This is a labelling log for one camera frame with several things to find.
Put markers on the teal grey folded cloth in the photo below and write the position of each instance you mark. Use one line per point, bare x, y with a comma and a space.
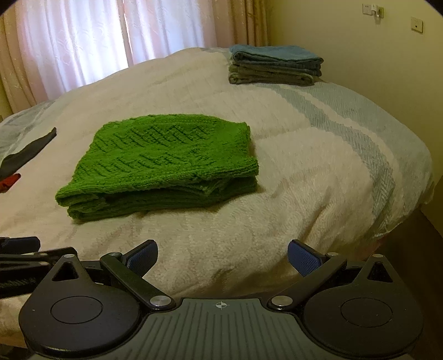
277, 68

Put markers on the dark grey cloth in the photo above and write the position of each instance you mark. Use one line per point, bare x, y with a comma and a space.
29, 149

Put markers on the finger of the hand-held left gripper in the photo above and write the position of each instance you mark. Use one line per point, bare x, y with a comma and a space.
24, 264
20, 245

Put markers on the bed with white cover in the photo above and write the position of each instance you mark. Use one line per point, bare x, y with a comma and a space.
294, 180

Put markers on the beige curtain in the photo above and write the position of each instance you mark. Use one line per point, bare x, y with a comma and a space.
256, 24
15, 76

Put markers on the red cloth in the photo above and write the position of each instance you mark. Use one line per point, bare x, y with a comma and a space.
8, 182

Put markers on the wall socket with white plug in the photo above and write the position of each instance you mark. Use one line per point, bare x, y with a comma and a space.
373, 12

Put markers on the green knitted sweater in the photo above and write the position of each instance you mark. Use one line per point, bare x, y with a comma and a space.
155, 155

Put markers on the sheer white curtain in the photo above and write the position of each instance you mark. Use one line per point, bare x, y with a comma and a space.
103, 34

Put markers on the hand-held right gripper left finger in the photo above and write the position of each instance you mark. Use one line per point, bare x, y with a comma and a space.
142, 259

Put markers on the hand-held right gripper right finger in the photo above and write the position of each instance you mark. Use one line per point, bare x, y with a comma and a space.
304, 260

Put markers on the blue folded cloth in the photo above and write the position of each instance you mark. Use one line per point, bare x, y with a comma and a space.
273, 52

